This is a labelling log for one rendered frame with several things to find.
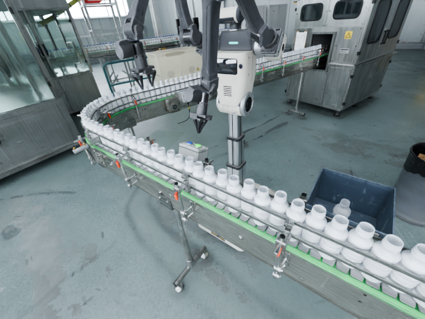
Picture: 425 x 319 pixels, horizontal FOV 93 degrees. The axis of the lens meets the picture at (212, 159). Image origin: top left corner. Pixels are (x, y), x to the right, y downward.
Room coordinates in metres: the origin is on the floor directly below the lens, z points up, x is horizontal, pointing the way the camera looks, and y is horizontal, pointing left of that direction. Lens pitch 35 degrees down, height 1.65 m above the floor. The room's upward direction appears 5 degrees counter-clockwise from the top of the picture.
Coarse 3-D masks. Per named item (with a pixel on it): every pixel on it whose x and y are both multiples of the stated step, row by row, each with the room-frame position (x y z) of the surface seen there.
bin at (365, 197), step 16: (320, 176) 0.80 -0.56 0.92; (336, 176) 0.79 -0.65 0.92; (352, 176) 0.75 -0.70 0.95; (320, 192) 0.82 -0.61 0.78; (336, 192) 0.78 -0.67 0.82; (352, 192) 0.73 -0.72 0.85; (368, 192) 0.70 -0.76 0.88; (384, 192) 0.66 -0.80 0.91; (352, 208) 0.72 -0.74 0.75; (368, 208) 0.68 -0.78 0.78; (384, 208) 0.63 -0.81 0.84; (352, 224) 0.49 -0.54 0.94; (384, 224) 0.53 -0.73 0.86
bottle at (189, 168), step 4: (188, 156) 0.75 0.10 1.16; (188, 160) 0.75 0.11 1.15; (192, 160) 0.72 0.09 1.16; (188, 164) 0.72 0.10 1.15; (192, 164) 0.72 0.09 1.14; (184, 168) 0.72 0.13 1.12; (188, 168) 0.71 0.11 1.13; (192, 168) 0.71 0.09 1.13; (188, 172) 0.70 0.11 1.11; (188, 180) 0.71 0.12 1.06; (192, 180) 0.70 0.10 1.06; (192, 184) 0.70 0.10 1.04
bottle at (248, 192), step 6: (246, 180) 0.56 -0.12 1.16; (252, 180) 0.55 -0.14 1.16; (246, 186) 0.53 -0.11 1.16; (252, 186) 0.53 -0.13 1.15; (246, 192) 0.53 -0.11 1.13; (252, 192) 0.53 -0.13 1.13; (246, 198) 0.52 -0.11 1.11; (252, 198) 0.52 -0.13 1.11; (246, 204) 0.52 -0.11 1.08; (246, 210) 0.52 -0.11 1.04; (252, 210) 0.52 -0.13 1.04; (246, 216) 0.52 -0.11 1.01
